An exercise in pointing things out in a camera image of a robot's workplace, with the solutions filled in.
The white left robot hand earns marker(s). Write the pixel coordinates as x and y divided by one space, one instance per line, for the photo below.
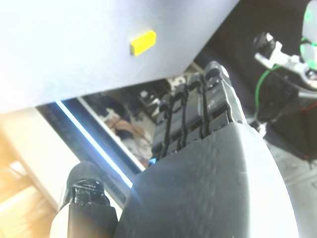
198 186

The yellow rectangular block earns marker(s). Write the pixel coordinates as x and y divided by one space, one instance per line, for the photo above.
143 42

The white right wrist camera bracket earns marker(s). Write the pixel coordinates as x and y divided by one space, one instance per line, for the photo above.
280 55

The robot column with blue light strip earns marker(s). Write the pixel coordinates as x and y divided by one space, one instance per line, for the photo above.
74 129

